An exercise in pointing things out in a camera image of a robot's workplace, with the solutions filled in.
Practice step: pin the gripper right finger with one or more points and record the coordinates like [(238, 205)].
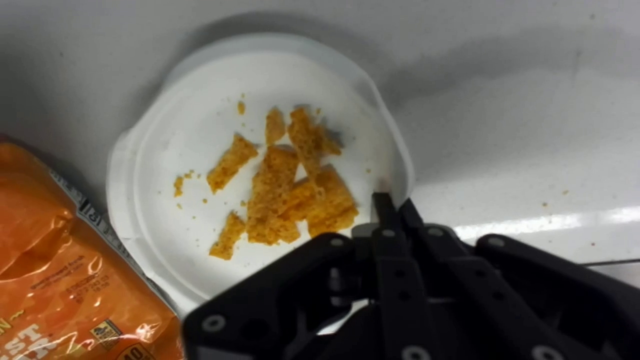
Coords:
[(525, 290)]

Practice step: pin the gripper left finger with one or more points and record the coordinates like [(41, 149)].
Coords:
[(300, 285)]

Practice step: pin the white plate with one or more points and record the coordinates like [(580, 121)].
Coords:
[(190, 120)]

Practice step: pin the orange cracker piece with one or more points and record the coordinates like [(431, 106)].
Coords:
[(274, 126), (332, 202), (272, 192), (231, 162), (227, 237), (305, 137)]

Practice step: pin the small orange cracker crumb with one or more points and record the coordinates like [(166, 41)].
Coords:
[(178, 186), (241, 107)]

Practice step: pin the orange snack bag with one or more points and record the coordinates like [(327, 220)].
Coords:
[(60, 250)]

